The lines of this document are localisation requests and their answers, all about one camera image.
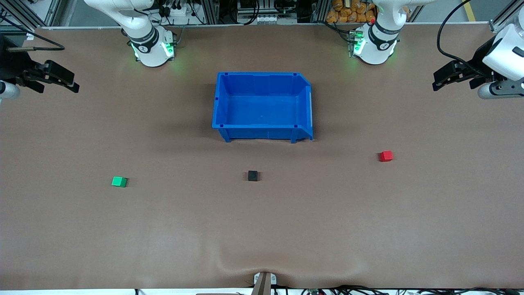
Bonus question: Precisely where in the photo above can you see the orange packaged items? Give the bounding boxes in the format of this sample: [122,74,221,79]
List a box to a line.
[326,0,378,24]

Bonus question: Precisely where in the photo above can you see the white power strip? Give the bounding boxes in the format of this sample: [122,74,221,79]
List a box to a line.
[162,2,199,18]

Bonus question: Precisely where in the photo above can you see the white terminal strip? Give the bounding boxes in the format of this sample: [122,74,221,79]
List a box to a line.
[237,14,293,24]

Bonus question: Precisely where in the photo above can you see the blue plastic storage bin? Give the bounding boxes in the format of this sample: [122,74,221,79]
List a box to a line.
[212,72,314,143]

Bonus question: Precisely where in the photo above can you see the metal table clamp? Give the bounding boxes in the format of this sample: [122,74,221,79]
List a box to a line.
[253,272,277,295]

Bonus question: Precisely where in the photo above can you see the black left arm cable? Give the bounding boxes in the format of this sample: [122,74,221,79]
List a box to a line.
[436,0,492,78]

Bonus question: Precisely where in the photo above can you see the aluminium frame post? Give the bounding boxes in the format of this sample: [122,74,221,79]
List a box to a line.
[310,0,330,23]
[199,0,219,24]

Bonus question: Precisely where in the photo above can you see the black cable bundle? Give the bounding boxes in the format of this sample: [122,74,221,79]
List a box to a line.
[301,286,524,295]

